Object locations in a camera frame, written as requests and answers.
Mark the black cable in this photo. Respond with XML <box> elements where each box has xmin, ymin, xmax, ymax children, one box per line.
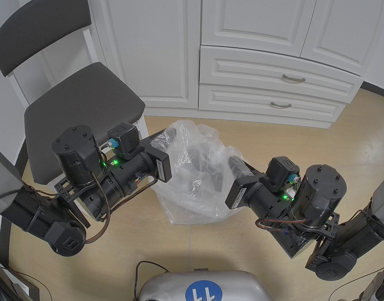
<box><xmin>134</xmin><ymin>260</ymin><xmax>172</xmax><ymax>301</ymax></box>
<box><xmin>255</xmin><ymin>217</ymin><xmax>312</xmax><ymax>233</ymax></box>
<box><xmin>84</xmin><ymin>171</ymin><xmax>158</xmax><ymax>244</ymax></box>

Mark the white chair grey seat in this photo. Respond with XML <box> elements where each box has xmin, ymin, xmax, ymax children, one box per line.
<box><xmin>0</xmin><ymin>0</ymin><xmax>150</xmax><ymax>187</ymax></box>

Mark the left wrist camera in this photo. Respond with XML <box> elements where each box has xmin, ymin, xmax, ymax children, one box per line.
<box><xmin>107</xmin><ymin>122</ymin><xmax>146</xmax><ymax>161</ymax></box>

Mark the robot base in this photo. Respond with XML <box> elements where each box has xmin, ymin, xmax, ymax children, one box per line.
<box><xmin>139</xmin><ymin>267</ymin><xmax>269</xmax><ymax>301</ymax></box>

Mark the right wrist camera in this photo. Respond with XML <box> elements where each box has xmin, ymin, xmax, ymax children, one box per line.
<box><xmin>266</xmin><ymin>156</ymin><xmax>301</xmax><ymax>192</ymax></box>

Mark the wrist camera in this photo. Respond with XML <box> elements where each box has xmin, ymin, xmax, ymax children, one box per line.
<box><xmin>266</xmin><ymin>156</ymin><xmax>301</xmax><ymax>192</ymax></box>
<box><xmin>107</xmin><ymin>122</ymin><xmax>146</xmax><ymax>161</ymax></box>

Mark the white wardrobe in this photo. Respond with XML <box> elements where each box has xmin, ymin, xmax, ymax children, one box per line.
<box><xmin>85</xmin><ymin>0</ymin><xmax>384</xmax><ymax>130</ymax></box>

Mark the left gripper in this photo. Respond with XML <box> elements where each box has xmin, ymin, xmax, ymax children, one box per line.
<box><xmin>102</xmin><ymin>128</ymin><xmax>213</xmax><ymax>202</ymax></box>

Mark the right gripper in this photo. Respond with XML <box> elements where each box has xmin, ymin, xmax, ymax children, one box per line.
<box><xmin>207</xmin><ymin>156</ymin><xmax>292</xmax><ymax>219</ymax></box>

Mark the clear plastic bag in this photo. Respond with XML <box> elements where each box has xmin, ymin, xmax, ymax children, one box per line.
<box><xmin>153</xmin><ymin>119</ymin><xmax>247</xmax><ymax>226</ymax></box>

